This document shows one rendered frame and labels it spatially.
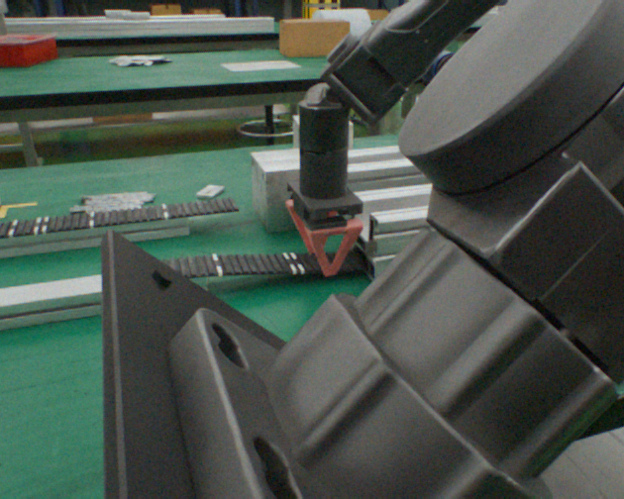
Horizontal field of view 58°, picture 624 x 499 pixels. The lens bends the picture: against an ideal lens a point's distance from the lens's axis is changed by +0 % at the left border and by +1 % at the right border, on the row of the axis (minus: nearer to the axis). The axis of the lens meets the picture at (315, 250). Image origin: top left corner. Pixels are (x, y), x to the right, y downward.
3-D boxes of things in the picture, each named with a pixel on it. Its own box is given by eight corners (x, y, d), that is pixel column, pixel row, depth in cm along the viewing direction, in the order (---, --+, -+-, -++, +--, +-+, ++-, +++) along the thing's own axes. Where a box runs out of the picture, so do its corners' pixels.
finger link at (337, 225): (342, 254, 75) (344, 187, 71) (363, 279, 69) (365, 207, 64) (292, 261, 73) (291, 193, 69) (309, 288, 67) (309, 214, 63)
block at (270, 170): (271, 240, 81) (268, 176, 77) (253, 209, 92) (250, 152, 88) (330, 232, 84) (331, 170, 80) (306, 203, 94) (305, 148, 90)
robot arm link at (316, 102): (297, 98, 60) (351, 99, 60) (300, 86, 66) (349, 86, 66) (297, 161, 63) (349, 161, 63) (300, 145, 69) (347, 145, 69)
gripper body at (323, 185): (334, 188, 74) (335, 133, 70) (364, 218, 65) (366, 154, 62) (286, 194, 72) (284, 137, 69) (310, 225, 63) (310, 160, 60)
